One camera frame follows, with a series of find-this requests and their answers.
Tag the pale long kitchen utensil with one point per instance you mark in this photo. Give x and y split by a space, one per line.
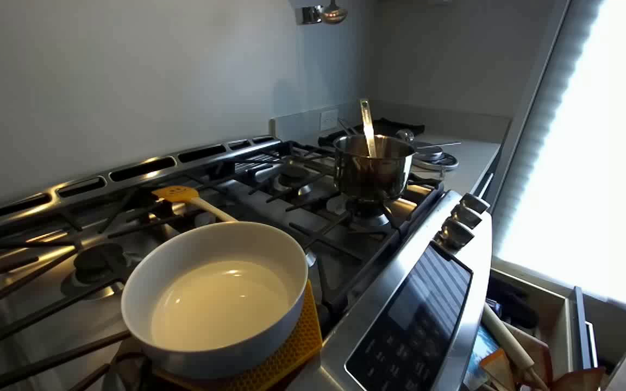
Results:
369 126

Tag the wooden spatula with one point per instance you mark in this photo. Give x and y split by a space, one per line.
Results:
179 194

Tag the white ceramic bowl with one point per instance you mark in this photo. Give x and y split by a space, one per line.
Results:
219 304

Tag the silver stove knob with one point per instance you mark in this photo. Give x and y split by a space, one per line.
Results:
476 202
457 236
466 216

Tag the stainless steel gas range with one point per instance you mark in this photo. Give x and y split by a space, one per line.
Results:
413 317

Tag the blue and white box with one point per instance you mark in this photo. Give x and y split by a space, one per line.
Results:
482 354

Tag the wooden rolling pin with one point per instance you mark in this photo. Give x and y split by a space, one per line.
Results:
509 344

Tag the open wooden drawer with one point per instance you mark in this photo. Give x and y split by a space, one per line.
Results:
554 317

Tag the bright window with blinds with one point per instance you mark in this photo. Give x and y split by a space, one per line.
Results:
602 144

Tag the white wall outlet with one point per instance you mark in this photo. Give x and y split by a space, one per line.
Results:
327 118

